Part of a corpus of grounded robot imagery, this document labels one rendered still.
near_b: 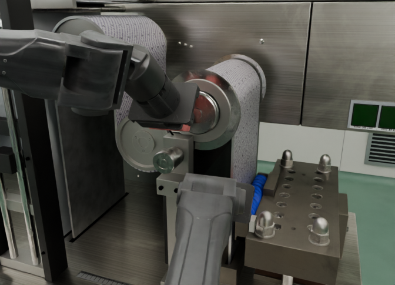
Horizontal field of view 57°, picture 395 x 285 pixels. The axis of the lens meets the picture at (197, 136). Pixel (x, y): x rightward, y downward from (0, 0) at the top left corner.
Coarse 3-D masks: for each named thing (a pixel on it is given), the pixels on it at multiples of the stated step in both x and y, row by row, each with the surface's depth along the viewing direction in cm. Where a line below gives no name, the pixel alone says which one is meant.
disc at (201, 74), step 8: (184, 72) 63; (192, 72) 62; (200, 72) 62; (208, 72) 62; (176, 80) 64; (184, 80) 63; (208, 80) 62; (216, 80) 61; (224, 80) 61; (224, 88) 61; (232, 88) 61; (232, 96) 61; (232, 104) 62; (232, 112) 62; (240, 112) 62; (232, 120) 63; (232, 128) 63; (224, 136) 64; (232, 136) 64; (200, 144) 66; (208, 144) 66; (216, 144) 65; (224, 144) 65
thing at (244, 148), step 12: (252, 120) 79; (240, 132) 69; (252, 132) 81; (240, 144) 70; (252, 144) 82; (240, 156) 71; (252, 156) 84; (240, 168) 73; (252, 168) 86; (240, 180) 74; (252, 180) 88
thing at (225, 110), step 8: (192, 80) 63; (200, 80) 62; (200, 88) 62; (208, 88) 62; (216, 88) 62; (216, 96) 62; (224, 96) 62; (224, 104) 62; (224, 112) 62; (224, 120) 63; (216, 128) 64; (224, 128) 63; (200, 136) 65; (208, 136) 65; (216, 136) 64
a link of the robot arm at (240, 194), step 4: (180, 180) 47; (180, 184) 46; (180, 188) 46; (236, 188) 46; (240, 188) 47; (236, 192) 46; (240, 192) 46; (244, 192) 46; (236, 196) 45; (240, 196) 46; (244, 196) 46; (176, 200) 46; (236, 200) 45; (240, 200) 45; (244, 200) 45; (176, 204) 46; (236, 204) 45; (240, 204) 45; (244, 204) 45; (236, 208) 45; (240, 208) 45; (244, 208) 45; (236, 212) 46; (240, 212) 46
